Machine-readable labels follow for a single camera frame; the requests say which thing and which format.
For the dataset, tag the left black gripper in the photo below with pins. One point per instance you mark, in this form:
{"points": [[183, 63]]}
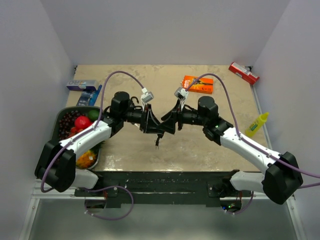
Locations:
{"points": [[148, 121]]}

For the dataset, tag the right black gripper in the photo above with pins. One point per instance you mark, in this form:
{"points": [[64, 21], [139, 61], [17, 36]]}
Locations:
{"points": [[175, 115]]}

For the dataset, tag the black Kaijing padlock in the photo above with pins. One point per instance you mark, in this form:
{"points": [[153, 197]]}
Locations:
{"points": [[134, 100]]}

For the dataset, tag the orange black padlock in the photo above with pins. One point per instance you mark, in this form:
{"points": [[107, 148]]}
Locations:
{"points": [[162, 129]]}

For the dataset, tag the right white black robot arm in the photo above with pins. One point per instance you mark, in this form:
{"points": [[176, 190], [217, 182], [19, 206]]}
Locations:
{"points": [[278, 177]]}

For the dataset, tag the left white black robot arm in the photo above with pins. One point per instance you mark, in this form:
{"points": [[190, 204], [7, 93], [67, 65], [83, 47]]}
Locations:
{"points": [[56, 167]]}

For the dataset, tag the orange razor box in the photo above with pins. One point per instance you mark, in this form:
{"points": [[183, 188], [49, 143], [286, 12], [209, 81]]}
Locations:
{"points": [[203, 85]]}

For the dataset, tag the green lime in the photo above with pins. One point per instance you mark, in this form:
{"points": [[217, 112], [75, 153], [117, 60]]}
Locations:
{"points": [[93, 115]]}

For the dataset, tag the grey fruit tray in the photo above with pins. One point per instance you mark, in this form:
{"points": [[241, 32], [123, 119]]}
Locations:
{"points": [[83, 110]]}

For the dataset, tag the red apple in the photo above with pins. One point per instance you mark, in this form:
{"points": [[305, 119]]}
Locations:
{"points": [[82, 122]]}

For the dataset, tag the orange toy pineapple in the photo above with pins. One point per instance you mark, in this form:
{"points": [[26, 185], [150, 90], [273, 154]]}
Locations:
{"points": [[90, 157]]}

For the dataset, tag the red box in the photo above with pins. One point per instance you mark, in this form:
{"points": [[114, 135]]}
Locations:
{"points": [[243, 73]]}

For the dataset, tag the red cherries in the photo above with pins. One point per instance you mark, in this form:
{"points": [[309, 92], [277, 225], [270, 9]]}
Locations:
{"points": [[73, 131]]}

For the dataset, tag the yellow glue bottle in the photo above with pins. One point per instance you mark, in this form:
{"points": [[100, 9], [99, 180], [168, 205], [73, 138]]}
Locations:
{"points": [[257, 124]]}

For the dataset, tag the dark red grape bunch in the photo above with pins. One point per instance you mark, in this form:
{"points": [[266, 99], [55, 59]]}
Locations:
{"points": [[66, 123]]}

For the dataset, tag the white blue toothpaste box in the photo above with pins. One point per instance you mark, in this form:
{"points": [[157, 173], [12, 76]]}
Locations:
{"points": [[82, 85]]}

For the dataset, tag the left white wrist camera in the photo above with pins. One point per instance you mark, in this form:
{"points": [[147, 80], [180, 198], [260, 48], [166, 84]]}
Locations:
{"points": [[146, 97]]}

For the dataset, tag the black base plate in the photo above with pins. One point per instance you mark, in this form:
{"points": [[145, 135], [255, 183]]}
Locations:
{"points": [[210, 189]]}

